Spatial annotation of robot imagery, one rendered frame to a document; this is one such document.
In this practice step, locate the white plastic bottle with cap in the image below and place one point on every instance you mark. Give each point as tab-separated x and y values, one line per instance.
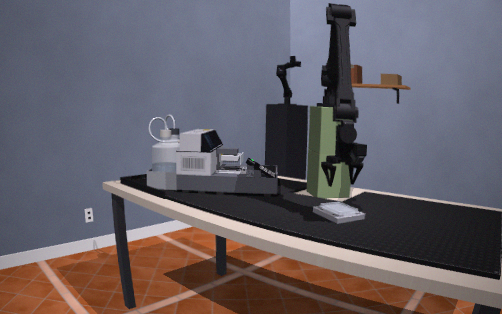
164	154

